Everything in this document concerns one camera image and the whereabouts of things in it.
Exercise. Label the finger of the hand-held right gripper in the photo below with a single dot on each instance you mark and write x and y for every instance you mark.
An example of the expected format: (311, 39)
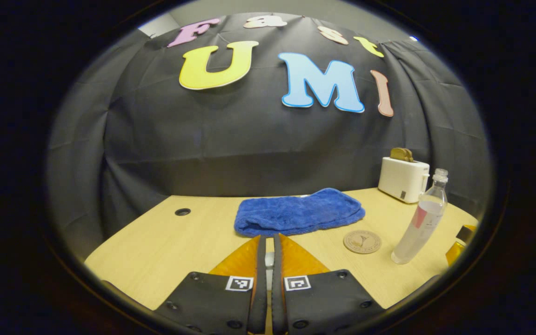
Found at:
(461, 242)

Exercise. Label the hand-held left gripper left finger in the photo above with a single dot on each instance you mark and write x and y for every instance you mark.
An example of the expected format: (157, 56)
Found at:
(261, 288)

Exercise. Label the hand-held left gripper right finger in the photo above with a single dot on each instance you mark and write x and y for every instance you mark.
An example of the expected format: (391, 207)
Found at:
(277, 298)

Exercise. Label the white teacup lid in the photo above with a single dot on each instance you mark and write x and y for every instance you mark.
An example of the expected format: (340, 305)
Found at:
(269, 267)

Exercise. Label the clear plastic water bottle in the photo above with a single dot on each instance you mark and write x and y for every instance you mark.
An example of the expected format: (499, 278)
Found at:
(419, 228)

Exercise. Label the round wooden coaster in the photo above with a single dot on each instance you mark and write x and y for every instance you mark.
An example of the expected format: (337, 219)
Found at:
(362, 242)

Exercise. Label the blue towel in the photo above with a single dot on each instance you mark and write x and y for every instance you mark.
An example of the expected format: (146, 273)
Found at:
(296, 214)

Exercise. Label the white toaster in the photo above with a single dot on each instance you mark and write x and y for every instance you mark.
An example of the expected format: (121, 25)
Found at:
(400, 179)

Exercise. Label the brown toast slice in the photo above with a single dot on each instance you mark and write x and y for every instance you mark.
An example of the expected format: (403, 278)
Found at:
(402, 155)

